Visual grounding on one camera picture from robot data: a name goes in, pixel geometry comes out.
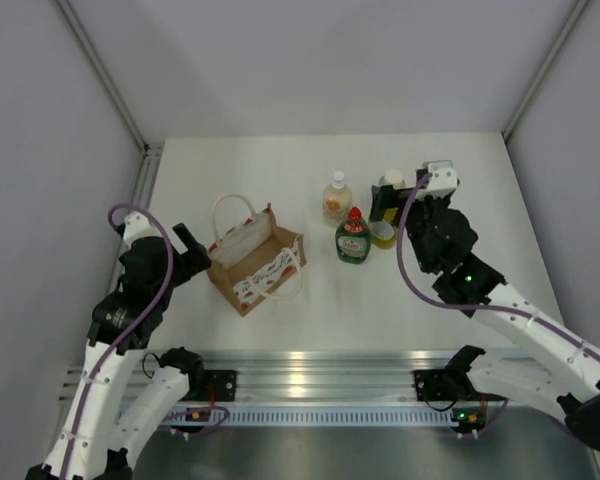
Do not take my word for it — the right aluminium frame post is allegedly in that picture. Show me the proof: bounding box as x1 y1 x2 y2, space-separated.
501 0 595 144

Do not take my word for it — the slotted cable duct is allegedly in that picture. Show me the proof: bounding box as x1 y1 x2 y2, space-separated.
119 407 461 427

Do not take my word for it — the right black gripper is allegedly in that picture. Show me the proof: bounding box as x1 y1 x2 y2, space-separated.
371 186 450 275

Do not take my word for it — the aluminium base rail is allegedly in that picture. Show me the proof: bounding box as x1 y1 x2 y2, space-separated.
59 348 600 404

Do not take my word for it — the jute watermelon canvas bag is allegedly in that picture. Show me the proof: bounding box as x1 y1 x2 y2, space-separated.
207 194 306 317

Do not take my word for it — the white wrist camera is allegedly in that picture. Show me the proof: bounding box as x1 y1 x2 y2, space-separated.
122 212 160 248
416 160 459 200

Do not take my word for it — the black mount plate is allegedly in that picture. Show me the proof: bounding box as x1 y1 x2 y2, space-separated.
199 370 238 403
413 369 456 403

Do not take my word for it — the dark green red-cap bottle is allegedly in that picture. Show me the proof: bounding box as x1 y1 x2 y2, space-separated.
335 207 372 264

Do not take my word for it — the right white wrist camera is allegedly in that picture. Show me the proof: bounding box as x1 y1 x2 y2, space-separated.
416 160 459 200

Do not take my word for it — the left black mount plate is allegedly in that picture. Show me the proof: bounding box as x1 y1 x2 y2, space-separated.
199 370 238 403

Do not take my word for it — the pump soap bottle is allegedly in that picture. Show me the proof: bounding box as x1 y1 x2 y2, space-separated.
322 170 353 228

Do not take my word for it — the white-lid frosted jar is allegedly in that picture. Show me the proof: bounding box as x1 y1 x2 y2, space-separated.
378 169 406 190

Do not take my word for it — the yellow-green red-cap bottle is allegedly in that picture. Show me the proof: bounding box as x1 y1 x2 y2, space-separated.
369 208 397 249

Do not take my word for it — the aluminium frame post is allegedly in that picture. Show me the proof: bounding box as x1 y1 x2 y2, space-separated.
52 0 164 207
501 0 595 144

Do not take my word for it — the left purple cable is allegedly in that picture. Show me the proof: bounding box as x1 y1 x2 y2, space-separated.
62 203 231 480

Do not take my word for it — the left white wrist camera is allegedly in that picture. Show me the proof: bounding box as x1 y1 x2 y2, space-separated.
122 212 160 248

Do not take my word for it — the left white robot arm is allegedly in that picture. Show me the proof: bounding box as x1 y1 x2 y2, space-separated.
26 214 211 479

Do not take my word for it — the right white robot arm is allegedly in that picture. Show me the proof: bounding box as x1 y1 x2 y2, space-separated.
370 178 600 452

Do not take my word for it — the left aluminium frame post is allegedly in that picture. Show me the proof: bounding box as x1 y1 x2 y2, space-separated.
52 0 164 207

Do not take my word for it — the right black mount plate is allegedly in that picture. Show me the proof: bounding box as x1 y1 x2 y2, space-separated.
413 369 456 403

